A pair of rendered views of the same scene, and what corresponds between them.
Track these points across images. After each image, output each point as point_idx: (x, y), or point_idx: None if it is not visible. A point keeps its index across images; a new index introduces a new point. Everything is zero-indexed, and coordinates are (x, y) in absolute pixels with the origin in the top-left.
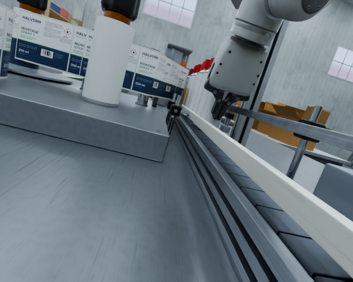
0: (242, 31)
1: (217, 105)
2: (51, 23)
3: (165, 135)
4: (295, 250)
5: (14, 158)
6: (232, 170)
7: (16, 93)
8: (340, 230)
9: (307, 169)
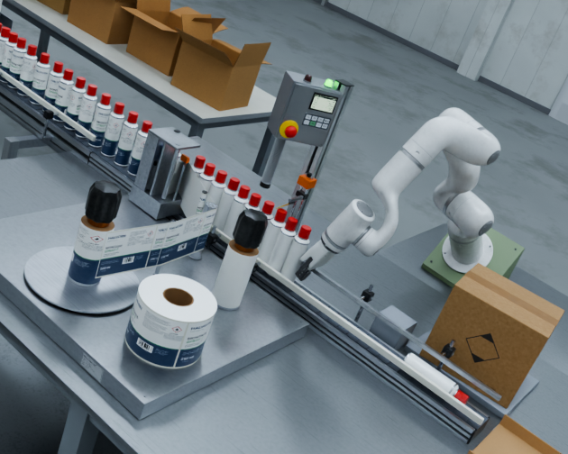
0: (336, 249)
1: (305, 273)
2: (136, 231)
3: (307, 323)
4: (392, 367)
5: (297, 379)
6: (353, 338)
7: (244, 344)
8: (402, 364)
9: None
